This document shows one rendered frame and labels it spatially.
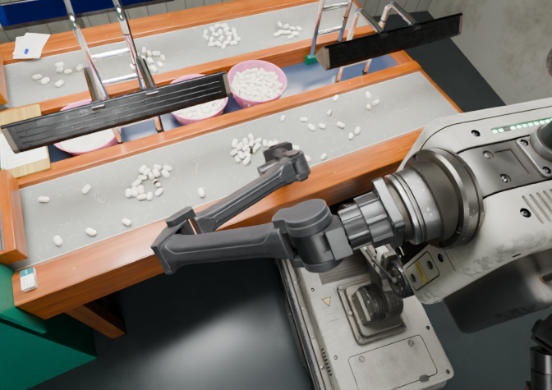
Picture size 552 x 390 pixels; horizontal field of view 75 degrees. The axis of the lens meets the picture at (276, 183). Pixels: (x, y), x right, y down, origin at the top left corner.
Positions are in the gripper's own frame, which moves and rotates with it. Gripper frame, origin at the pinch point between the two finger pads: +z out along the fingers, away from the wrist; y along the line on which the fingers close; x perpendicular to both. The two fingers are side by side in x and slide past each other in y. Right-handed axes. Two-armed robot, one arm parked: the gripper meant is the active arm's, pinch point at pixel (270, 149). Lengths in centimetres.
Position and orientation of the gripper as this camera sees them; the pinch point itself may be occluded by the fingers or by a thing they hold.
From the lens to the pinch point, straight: 126.4
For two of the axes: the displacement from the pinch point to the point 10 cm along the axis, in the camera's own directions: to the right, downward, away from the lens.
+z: -3.5, -2.9, 8.9
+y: -9.1, 3.2, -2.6
